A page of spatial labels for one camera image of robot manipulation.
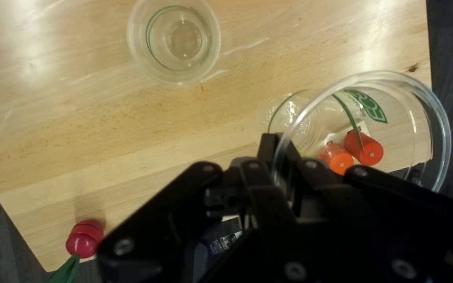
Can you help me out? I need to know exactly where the red toy radish green leaf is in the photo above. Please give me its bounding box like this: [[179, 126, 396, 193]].
[[46, 219, 105, 283]]

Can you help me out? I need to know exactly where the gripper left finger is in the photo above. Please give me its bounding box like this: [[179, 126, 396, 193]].
[[97, 133, 302, 283]]

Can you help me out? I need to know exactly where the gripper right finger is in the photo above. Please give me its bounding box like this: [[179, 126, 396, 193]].
[[286, 149, 453, 283]]

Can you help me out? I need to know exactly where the clear plastic cup green print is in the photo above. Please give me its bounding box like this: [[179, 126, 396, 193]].
[[268, 70, 452, 193]]

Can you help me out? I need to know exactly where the orange toy cylinder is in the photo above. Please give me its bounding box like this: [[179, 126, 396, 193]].
[[343, 129, 385, 167], [320, 142, 355, 176]]

